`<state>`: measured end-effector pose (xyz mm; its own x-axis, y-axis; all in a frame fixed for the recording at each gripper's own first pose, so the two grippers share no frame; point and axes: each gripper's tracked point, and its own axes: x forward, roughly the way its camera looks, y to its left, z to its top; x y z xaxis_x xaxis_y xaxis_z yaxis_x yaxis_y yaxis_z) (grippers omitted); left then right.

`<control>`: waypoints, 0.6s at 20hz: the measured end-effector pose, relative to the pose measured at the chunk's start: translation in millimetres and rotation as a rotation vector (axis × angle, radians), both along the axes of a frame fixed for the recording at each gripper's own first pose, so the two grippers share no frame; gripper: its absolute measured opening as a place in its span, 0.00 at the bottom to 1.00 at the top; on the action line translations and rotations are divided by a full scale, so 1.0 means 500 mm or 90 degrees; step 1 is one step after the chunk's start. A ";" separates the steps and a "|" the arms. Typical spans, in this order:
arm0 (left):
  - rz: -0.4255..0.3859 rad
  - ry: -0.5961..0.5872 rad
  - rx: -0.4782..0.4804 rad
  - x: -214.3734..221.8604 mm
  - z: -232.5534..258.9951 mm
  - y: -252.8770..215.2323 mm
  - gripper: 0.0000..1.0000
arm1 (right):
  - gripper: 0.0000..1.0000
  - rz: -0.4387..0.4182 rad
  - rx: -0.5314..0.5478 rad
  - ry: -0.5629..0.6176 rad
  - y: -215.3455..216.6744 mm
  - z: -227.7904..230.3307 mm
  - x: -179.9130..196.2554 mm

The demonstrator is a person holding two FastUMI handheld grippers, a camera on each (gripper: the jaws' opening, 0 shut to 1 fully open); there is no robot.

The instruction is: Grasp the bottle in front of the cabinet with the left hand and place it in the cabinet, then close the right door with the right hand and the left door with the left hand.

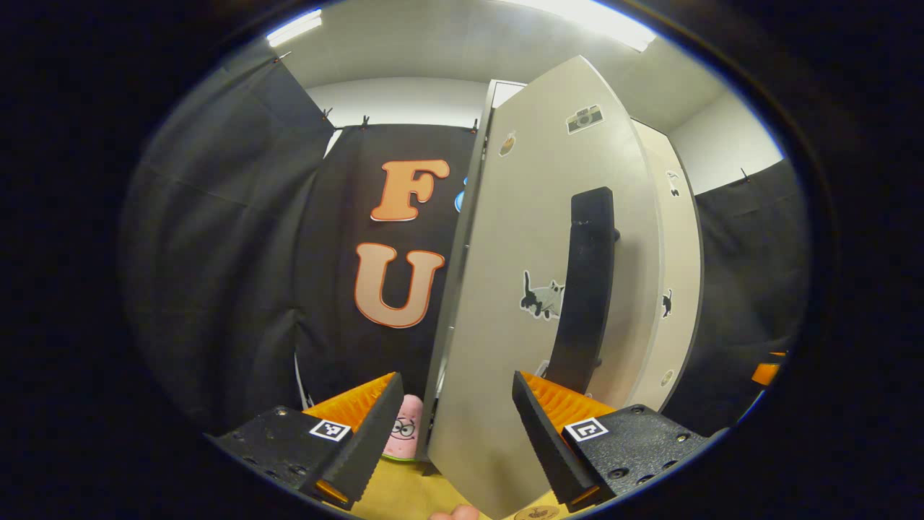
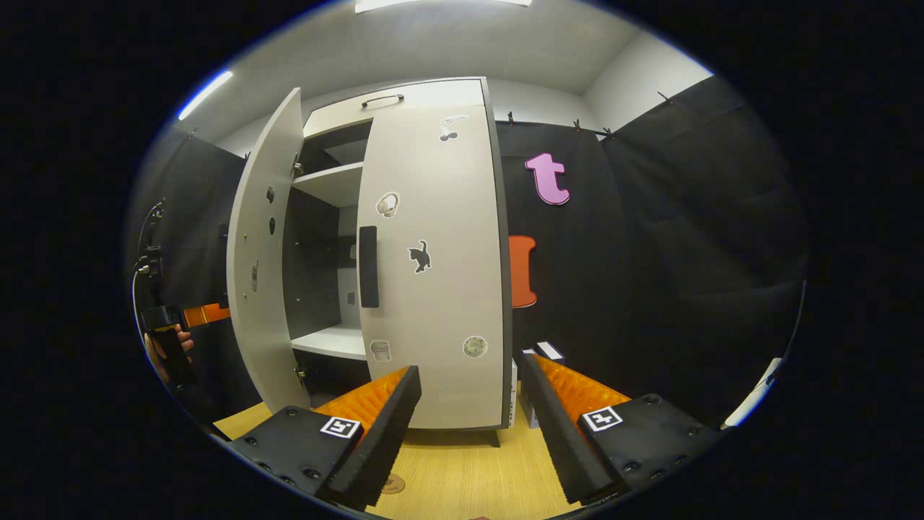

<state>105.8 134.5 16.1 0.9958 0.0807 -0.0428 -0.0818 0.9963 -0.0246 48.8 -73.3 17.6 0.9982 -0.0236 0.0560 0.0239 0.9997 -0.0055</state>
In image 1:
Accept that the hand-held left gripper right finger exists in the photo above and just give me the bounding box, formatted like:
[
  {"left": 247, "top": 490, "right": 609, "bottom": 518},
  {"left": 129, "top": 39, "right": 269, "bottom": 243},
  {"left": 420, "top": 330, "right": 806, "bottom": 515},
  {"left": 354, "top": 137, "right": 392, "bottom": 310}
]
[{"left": 511, "top": 370, "right": 714, "bottom": 514}]

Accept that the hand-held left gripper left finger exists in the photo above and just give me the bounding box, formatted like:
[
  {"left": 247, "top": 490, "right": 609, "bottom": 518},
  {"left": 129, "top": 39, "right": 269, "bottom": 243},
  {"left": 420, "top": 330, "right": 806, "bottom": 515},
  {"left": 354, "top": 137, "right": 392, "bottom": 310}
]
[{"left": 208, "top": 371, "right": 406, "bottom": 511}]

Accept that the white cabinet door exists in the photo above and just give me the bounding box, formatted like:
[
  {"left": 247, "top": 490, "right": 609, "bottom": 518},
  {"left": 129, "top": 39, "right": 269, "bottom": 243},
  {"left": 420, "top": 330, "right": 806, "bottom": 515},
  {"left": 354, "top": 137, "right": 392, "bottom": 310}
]
[
  {"left": 422, "top": 56, "right": 662, "bottom": 520},
  {"left": 624, "top": 119, "right": 703, "bottom": 414}
]

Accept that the pink starfish plush toy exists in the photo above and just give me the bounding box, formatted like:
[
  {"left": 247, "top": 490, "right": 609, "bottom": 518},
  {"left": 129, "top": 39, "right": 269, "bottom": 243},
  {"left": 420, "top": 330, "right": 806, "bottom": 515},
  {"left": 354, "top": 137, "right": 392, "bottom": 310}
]
[{"left": 381, "top": 394, "right": 427, "bottom": 463}]

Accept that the ceiling light strip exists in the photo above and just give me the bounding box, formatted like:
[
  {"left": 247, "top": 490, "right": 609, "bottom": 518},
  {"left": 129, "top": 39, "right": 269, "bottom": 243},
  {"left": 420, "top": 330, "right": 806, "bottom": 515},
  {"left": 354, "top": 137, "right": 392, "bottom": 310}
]
[{"left": 265, "top": 8, "right": 324, "bottom": 48}]

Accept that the ceiling light panel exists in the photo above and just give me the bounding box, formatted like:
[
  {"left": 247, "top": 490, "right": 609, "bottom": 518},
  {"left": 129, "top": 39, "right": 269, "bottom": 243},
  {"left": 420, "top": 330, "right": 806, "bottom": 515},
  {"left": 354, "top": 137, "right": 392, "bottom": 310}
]
[{"left": 504, "top": 0, "right": 658, "bottom": 53}]

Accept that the black door handle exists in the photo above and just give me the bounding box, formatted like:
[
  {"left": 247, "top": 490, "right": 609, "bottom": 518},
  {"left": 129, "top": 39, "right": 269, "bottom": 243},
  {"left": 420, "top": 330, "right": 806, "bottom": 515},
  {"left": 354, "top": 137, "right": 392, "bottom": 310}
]
[{"left": 543, "top": 186, "right": 621, "bottom": 395}]

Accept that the white cabinet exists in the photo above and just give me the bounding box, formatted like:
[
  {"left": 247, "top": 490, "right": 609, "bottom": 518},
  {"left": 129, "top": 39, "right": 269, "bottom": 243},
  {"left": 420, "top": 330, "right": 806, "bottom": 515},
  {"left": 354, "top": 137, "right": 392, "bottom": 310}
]
[{"left": 422, "top": 78, "right": 531, "bottom": 453}]

